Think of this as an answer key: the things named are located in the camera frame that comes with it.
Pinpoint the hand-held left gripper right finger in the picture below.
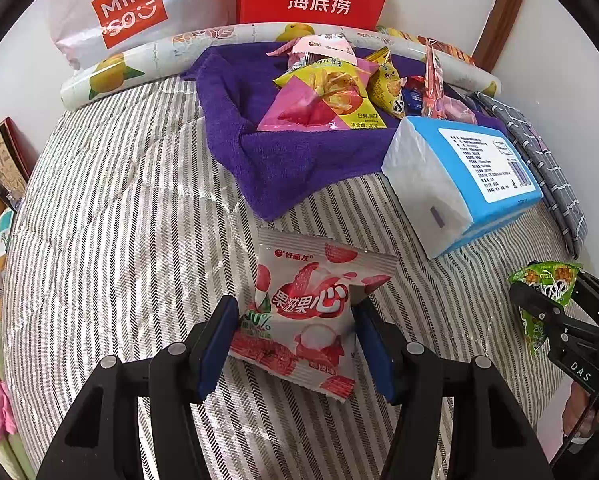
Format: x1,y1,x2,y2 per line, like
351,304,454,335
352,302,555,480

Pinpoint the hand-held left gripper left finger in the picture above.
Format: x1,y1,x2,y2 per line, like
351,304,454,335
34,296,240,480

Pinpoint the green snack packet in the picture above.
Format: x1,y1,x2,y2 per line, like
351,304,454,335
508,260,584,357

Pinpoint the pink white gummy packet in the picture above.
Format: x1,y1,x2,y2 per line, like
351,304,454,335
226,226,399,405

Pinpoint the small pink snack packet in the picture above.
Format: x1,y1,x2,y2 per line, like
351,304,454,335
440,96,480,123

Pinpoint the small blue snack packet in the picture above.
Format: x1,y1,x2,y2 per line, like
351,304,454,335
403,87,426,115

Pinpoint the pink yellow chips packet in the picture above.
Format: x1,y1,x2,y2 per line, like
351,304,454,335
256,56,376,132

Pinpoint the pale pink pastry packet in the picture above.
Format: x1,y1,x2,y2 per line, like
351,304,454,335
267,31,361,70

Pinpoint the person's right hand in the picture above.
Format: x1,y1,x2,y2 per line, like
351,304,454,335
562,385,599,443

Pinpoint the grey checked cloth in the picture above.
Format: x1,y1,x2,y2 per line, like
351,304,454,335
472,89,589,260

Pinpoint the striped quilt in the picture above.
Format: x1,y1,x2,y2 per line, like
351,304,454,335
0,75,580,480

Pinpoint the blue tissue pack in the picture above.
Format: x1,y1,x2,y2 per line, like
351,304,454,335
381,115,545,261

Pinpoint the teal white box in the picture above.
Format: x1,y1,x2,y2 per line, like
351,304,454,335
0,207,15,266

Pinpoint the orange snack packet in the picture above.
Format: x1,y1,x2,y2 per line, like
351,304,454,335
399,27,476,67

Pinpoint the illustrated book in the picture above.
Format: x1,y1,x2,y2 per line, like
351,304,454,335
0,116,39,211

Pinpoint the lemon print paper roll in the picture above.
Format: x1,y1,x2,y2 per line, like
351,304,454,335
60,21,501,111

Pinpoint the white plastic shopping bag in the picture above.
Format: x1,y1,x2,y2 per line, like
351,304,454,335
44,0,193,72

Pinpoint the brown wooden door frame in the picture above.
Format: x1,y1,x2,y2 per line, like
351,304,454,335
472,0,531,70

